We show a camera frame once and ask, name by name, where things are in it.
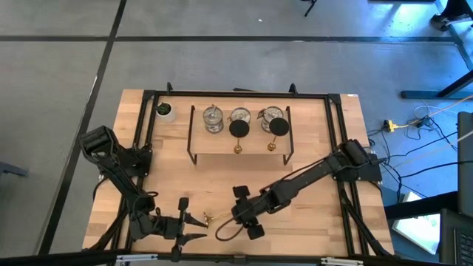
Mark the black chair leg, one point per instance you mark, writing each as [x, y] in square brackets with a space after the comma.
[310, 8]

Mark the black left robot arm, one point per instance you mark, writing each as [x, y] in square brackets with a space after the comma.
[118, 173]

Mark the wooden shelf riser black legs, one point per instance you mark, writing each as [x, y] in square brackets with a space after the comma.
[214, 144]

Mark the glass jar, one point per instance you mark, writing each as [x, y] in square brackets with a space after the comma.
[240, 112]
[271, 112]
[213, 120]

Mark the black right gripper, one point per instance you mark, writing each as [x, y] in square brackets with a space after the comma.
[253, 210]

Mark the person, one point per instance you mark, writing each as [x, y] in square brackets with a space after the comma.
[456, 9]

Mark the grey floor object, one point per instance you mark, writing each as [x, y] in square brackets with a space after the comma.
[9, 169]

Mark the yellow power plug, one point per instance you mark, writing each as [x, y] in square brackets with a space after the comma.
[388, 126]

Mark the silver aluminium bracket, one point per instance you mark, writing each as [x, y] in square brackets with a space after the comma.
[136, 258]
[340, 262]

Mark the black desk bar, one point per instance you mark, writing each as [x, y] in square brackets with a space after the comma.
[425, 205]

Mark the black laptop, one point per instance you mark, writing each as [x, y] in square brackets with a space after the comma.
[458, 240]

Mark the black aluminium table frame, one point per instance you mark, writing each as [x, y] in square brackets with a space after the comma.
[240, 94]

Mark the dark grey monitor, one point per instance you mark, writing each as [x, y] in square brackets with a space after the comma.
[466, 166]

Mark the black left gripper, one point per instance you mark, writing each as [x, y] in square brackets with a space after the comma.
[166, 227]

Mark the brass candlestick holder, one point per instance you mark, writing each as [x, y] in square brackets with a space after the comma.
[279, 126]
[239, 128]
[208, 219]

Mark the black desk leg frame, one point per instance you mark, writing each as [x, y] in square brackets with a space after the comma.
[421, 94]

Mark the white pot with green plant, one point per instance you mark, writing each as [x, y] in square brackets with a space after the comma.
[168, 117]

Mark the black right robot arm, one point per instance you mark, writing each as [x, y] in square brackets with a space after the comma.
[314, 171]

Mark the white glowing screen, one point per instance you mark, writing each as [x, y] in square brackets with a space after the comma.
[417, 229]

